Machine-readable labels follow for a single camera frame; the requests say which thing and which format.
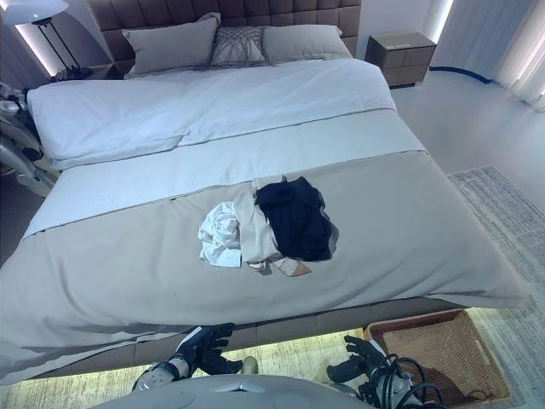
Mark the beige trousers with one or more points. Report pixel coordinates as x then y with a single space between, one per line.
255 232

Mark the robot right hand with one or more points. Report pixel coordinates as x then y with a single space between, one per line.
363 354

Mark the brown wooden nightstand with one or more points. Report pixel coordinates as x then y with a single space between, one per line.
400 57

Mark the woven wicker laundry basket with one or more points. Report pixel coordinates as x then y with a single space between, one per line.
443 358

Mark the patterned decorative cushion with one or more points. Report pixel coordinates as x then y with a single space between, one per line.
238 44

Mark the white shirt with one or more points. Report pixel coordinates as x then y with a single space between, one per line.
220 238

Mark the white duvet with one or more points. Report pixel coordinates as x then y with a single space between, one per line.
204 106

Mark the dark wooden nightstand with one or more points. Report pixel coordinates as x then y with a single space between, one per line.
102 72

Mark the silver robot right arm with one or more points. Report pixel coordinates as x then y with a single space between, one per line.
396 386

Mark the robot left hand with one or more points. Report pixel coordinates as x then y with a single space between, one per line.
209 343

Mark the white shade table lamp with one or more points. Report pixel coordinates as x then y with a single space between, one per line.
40 25

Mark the large bed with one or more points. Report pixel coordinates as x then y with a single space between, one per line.
238 204

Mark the beige bed cover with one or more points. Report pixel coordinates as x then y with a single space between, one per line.
170 277

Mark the black garment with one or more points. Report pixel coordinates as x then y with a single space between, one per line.
298 221

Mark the grey robot torso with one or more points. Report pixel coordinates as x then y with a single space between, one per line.
238 393

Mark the beige pillow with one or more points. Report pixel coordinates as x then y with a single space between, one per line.
302 40
170 44

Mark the brown tufted headboard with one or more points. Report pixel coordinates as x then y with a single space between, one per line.
238 15

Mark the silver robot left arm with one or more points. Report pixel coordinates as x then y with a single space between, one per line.
161 376

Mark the white curtain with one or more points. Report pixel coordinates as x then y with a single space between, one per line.
515 47

